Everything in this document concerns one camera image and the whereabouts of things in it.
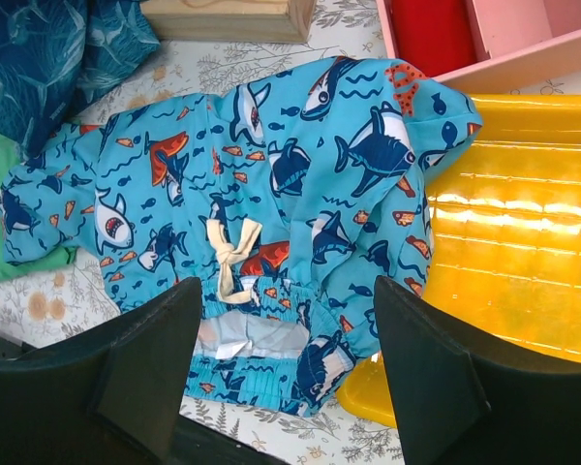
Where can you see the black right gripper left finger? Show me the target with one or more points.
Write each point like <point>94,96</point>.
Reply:
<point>109,395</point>

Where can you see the red rolled cloth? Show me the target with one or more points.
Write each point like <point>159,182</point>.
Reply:
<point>436,32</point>

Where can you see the pink divided organizer box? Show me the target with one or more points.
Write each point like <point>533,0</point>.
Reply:
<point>517,43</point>

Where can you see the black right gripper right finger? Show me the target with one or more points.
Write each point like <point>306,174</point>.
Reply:
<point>461,395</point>

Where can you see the wooden clothes rack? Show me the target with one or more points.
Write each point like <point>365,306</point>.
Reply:
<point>273,21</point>

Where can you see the teal leaf print shorts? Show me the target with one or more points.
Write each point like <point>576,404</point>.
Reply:
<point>57,58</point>

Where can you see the yellow plastic tray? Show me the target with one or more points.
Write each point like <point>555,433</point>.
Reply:
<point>506,222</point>

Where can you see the blue shark print shorts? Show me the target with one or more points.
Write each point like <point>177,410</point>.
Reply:
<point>287,198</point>

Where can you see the floral table mat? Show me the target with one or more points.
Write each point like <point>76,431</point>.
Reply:
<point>45,307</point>

